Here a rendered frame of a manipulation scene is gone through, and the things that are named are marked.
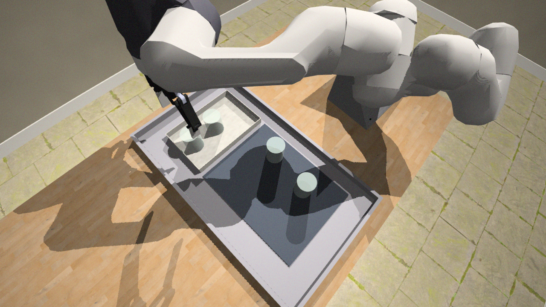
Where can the clear glass cylinder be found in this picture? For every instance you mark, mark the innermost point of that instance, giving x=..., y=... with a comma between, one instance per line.
x=213, y=122
x=194, y=145
x=304, y=185
x=275, y=149

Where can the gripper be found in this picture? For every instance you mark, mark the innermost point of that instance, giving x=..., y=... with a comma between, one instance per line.
x=183, y=105

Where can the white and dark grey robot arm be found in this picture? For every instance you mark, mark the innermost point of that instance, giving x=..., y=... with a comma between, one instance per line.
x=173, y=43

